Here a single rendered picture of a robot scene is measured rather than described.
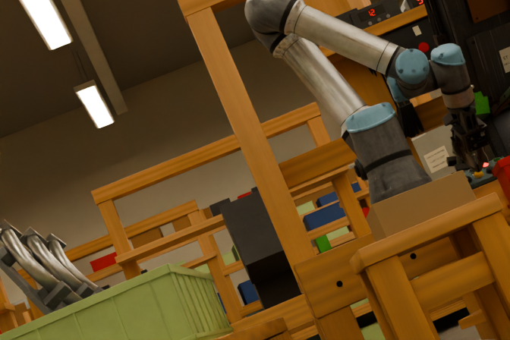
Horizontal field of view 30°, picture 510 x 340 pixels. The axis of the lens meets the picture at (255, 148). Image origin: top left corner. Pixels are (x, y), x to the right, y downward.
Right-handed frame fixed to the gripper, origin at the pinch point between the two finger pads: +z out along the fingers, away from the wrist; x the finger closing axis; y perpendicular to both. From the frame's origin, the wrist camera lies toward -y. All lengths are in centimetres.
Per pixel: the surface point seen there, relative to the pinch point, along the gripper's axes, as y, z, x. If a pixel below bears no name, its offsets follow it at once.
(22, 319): -834, 440, -372
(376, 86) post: -73, 0, -5
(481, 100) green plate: -30.3, -1.9, 15.1
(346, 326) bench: 14, 20, -48
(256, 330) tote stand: 40, -7, -68
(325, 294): 9, 12, -49
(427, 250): 9.1, 12.0, -20.8
